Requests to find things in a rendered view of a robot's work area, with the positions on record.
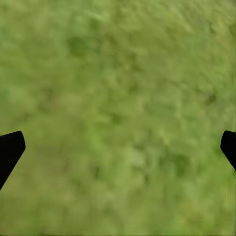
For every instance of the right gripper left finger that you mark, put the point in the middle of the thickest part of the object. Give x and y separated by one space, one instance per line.
12 146

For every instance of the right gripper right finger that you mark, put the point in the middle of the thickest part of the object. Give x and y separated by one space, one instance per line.
228 146

